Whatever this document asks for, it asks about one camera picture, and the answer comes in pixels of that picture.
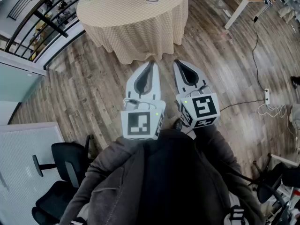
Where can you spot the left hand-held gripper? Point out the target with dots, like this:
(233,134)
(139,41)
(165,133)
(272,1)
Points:
(138,125)

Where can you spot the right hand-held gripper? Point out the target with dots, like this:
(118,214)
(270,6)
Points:
(204,107)

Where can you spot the person's right forearm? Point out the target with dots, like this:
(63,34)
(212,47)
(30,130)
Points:
(220,149)

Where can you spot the person's left forearm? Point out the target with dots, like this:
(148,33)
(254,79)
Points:
(112,156)

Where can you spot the person's black shoe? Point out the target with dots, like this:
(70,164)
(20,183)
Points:
(177,124)

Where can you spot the round table checkered tablecloth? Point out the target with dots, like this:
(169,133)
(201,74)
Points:
(131,20)

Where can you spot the white paper scrap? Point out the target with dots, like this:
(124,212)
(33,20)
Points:
(227,12)

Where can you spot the white power strip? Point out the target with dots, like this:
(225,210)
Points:
(267,96)

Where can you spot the person's dark jacket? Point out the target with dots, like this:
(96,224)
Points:
(168,184)

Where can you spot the black office chair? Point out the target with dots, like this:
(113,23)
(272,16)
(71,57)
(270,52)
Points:
(68,158)
(269,184)

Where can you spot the grey bag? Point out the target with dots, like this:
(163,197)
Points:
(295,116)

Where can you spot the black metal railing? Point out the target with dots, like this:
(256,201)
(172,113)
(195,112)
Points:
(51,24)

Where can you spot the frosted glass partition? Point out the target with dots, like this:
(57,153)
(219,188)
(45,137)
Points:
(16,83)

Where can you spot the black and white harness buckle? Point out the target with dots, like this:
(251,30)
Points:
(235,215)

